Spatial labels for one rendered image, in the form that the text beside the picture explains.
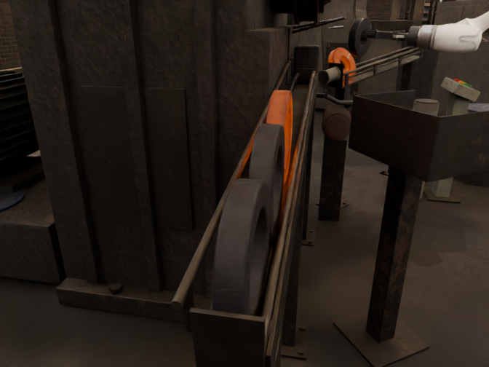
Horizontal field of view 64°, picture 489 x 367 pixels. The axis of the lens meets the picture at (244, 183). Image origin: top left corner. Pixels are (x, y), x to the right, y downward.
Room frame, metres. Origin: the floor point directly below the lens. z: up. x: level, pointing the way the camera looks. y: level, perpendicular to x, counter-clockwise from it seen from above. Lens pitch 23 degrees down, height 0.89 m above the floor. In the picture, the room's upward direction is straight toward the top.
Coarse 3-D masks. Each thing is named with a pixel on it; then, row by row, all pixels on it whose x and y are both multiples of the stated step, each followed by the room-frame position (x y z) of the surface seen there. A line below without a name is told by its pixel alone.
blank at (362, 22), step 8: (352, 24) 1.73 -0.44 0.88; (360, 24) 1.72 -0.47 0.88; (368, 24) 1.78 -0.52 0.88; (352, 32) 1.71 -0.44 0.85; (360, 32) 1.73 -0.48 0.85; (352, 40) 1.71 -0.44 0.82; (360, 40) 1.80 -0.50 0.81; (368, 40) 1.79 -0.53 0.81; (352, 48) 1.72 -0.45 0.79; (360, 48) 1.74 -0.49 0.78; (360, 56) 1.75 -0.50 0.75
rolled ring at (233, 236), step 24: (240, 192) 0.38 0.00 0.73; (264, 192) 0.42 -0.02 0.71; (240, 216) 0.35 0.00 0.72; (264, 216) 0.44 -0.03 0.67; (216, 240) 0.33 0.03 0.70; (240, 240) 0.33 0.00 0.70; (264, 240) 0.45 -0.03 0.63; (216, 264) 0.32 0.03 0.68; (240, 264) 0.31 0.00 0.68; (264, 264) 0.44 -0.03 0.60; (216, 288) 0.31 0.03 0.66; (240, 288) 0.30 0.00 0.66; (240, 312) 0.30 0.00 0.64
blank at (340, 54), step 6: (342, 48) 1.90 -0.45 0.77; (330, 54) 1.86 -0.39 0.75; (336, 54) 1.85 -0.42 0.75; (342, 54) 1.88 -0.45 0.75; (348, 54) 1.91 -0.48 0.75; (330, 60) 1.84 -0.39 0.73; (336, 60) 1.83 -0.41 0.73; (342, 60) 1.90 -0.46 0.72; (348, 60) 1.89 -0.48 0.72; (348, 66) 1.89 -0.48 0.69; (354, 66) 1.90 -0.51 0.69; (354, 72) 1.88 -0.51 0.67
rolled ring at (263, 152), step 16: (272, 128) 0.56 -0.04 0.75; (256, 144) 0.53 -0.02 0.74; (272, 144) 0.52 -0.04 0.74; (256, 160) 0.51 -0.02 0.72; (272, 160) 0.50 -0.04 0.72; (256, 176) 0.49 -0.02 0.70; (272, 176) 0.49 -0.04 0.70; (272, 192) 0.50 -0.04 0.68; (272, 208) 0.50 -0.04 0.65; (272, 224) 0.51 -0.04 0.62; (272, 240) 0.52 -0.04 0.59
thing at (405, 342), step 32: (384, 96) 1.03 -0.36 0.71; (352, 128) 0.98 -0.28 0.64; (384, 128) 0.88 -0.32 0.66; (416, 128) 0.80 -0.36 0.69; (448, 128) 0.76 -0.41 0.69; (480, 128) 0.80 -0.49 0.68; (384, 160) 0.87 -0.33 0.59; (416, 160) 0.78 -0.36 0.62; (448, 160) 0.77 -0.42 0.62; (480, 160) 0.81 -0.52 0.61; (416, 192) 0.91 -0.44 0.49; (384, 224) 0.94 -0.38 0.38; (384, 256) 0.92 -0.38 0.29; (384, 288) 0.90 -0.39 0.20; (352, 320) 0.99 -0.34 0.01; (384, 320) 0.90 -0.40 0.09; (384, 352) 0.86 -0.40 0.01; (416, 352) 0.86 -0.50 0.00
